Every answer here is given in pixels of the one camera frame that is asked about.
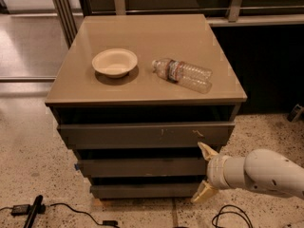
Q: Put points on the grey drawer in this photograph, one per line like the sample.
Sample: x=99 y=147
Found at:
x=137 y=191
x=141 y=135
x=118 y=168

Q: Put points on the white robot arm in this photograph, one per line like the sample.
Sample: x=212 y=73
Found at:
x=262 y=171

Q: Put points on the white paper bowl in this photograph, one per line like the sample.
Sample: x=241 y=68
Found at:
x=115 y=62

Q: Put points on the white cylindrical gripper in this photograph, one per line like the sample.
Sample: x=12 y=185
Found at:
x=215 y=171

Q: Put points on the clear plastic water bottle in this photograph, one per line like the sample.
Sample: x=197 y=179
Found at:
x=190 y=76

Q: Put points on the black power adapter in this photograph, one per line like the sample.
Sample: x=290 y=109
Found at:
x=20 y=210

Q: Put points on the dark object on floor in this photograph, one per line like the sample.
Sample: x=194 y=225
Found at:
x=296 y=112

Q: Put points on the metal shelf rack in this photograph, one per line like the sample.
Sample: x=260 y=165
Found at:
x=220 y=13

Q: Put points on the grey three-drawer cabinet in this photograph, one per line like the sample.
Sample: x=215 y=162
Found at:
x=80 y=95

